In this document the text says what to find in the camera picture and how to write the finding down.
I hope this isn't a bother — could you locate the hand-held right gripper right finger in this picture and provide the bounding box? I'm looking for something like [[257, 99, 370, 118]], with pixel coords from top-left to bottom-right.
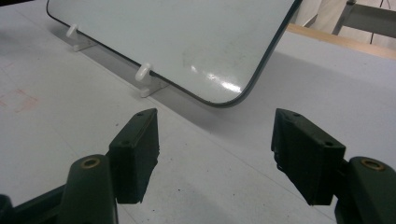
[[270, 107, 347, 207]]

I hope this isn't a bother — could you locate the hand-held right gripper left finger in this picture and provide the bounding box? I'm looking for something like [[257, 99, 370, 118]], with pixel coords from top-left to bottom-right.
[[106, 107, 161, 205]]

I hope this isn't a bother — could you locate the white whiteboard with dark rim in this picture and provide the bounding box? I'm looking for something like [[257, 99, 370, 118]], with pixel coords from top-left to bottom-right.
[[46, 0, 304, 109]]

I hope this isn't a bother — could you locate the white plastic whiteboard stand clip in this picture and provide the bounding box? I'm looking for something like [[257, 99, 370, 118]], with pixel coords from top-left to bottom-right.
[[134, 63, 171, 98], [65, 23, 97, 52]]

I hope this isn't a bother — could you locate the wooden table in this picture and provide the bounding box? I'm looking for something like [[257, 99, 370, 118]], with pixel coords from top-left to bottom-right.
[[286, 22, 396, 62]]

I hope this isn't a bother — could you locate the grey metal desk frame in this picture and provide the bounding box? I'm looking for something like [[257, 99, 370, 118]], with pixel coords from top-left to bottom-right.
[[331, 0, 396, 40]]

